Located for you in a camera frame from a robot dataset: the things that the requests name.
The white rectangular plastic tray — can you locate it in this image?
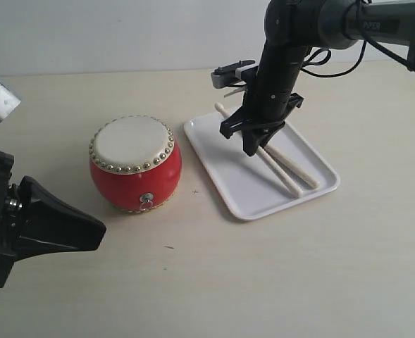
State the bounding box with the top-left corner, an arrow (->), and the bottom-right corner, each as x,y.
184,111 -> 340,221

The white wooden drumstick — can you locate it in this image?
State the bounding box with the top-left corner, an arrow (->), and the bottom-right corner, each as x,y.
214,102 -> 303,198
264,144 -> 320,189

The small red drum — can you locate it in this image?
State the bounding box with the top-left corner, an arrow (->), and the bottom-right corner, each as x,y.
89,115 -> 182,213

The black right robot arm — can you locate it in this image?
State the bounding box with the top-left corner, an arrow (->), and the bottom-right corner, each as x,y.
211,1 -> 415,156

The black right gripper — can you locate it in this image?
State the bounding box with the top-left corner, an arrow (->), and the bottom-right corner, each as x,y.
218,70 -> 304,156

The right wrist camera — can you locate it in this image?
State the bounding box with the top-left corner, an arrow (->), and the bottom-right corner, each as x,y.
211,60 -> 256,89

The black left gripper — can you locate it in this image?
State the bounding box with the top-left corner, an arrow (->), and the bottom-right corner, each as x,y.
0,151 -> 106,288

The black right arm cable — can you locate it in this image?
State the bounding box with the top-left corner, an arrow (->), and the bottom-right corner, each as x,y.
300,0 -> 415,78

